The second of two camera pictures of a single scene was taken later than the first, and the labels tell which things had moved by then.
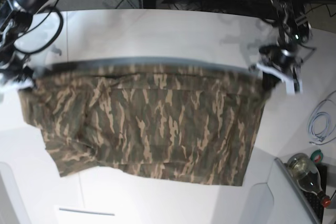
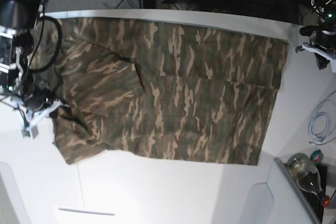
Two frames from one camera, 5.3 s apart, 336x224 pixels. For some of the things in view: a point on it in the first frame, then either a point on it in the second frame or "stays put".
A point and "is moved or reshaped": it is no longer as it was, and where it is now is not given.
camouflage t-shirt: x=188 y=120 is moved or reshaped
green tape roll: x=317 y=156 stays put
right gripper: x=284 y=59 → x=326 y=41
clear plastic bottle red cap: x=307 y=175 stays put
